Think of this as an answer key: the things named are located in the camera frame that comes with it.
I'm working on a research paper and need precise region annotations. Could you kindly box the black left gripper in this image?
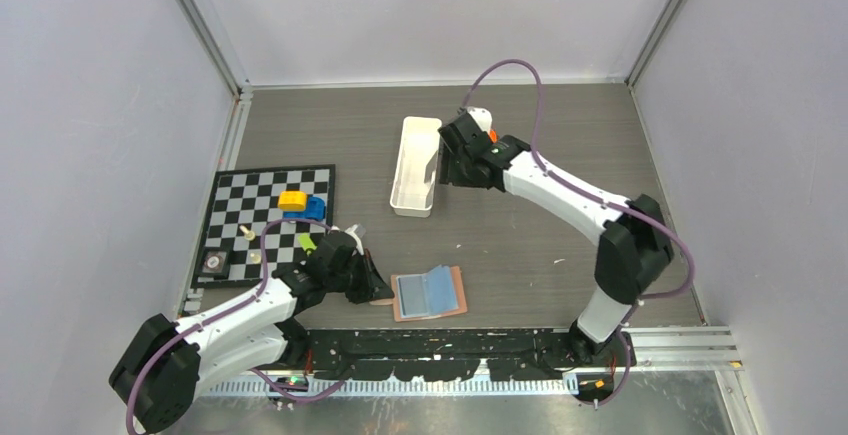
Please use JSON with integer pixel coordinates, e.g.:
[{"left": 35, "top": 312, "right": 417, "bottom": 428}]
[{"left": 326, "top": 248, "right": 393, "bottom": 304}]

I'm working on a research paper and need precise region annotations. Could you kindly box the brown leather card holder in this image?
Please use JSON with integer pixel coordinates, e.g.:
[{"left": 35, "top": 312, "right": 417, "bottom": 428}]
[{"left": 370, "top": 265, "right": 468, "bottom": 322}]

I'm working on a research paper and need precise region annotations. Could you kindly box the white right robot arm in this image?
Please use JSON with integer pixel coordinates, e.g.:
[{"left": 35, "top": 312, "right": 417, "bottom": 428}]
[{"left": 438, "top": 110, "right": 675, "bottom": 366}]

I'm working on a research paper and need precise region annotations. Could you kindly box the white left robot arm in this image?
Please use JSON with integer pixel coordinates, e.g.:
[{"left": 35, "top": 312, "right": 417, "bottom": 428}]
[{"left": 109, "top": 228, "right": 395, "bottom": 433}]

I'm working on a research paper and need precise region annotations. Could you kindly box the white plastic tray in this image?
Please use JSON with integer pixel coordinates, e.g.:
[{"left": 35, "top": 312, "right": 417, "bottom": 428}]
[{"left": 389, "top": 116, "right": 442, "bottom": 218}]

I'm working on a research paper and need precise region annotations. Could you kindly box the green rectangular block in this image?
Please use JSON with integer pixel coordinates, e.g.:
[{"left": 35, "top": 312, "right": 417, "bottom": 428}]
[{"left": 297, "top": 233, "right": 316, "bottom": 254}]

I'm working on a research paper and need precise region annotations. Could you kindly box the blue toy car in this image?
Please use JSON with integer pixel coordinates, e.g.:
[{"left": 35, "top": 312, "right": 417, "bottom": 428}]
[{"left": 283, "top": 195, "right": 327, "bottom": 221}]

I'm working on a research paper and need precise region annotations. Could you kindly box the yellow toy brick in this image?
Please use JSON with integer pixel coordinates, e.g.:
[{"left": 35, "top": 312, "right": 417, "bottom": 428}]
[{"left": 277, "top": 190, "right": 309, "bottom": 212}]

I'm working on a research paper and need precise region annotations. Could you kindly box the cream chess pawn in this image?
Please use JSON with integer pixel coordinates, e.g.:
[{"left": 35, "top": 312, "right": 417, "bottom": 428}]
[{"left": 239, "top": 225, "right": 256, "bottom": 241}]

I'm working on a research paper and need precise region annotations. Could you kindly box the black white chessboard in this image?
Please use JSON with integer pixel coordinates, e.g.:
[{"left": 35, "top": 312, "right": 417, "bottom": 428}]
[{"left": 190, "top": 164, "right": 336, "bottom": 290}]

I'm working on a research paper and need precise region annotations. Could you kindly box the poker chip in case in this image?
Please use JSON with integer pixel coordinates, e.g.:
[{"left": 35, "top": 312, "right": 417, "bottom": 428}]
[{"left": 199, "top": 248, "right": 230, "bottom": 279}]

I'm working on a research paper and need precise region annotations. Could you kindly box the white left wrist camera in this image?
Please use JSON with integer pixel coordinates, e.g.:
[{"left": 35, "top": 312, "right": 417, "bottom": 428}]
[{"left": 332, "top": 224, "right": 366, "bottom": 254}]

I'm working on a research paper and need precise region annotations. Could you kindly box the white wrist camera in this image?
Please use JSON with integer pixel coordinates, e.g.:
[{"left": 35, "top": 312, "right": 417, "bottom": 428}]
[
  {"left": 332, "top": 224, "right": 366, "bottom": 254},
  {"left": 466, "top": 107, "right": 493, "bottom": 133}
]

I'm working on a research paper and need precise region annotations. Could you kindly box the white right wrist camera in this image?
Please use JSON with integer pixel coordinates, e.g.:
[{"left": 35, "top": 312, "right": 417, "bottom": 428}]
[{"left": 466, "top": 107, "right": 493, "bottom": 133}]

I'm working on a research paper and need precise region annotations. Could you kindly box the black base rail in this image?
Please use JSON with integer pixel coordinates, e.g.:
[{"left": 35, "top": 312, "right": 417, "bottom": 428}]
[{"left": 279, "top": 328, "right": 635, "bottom": 382}]

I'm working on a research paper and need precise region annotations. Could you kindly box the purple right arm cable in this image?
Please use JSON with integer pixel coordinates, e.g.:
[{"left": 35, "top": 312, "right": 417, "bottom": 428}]
[{"left": 460, "top": 58, "right": 696, "bottom": 301}]

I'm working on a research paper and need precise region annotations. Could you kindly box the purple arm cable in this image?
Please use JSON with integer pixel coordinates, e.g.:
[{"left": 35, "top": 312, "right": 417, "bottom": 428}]
[
  {"left": 460, "top": 58, "right": 696, "bottom": 301},
  {"left": 124, "top": 218, "right": 349, "bottom": 435}
]

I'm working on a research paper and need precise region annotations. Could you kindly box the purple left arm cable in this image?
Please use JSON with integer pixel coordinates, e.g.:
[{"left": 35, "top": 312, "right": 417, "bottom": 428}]
[{"left": 124, "top": 218, "right": 349, "bottom": 435}]

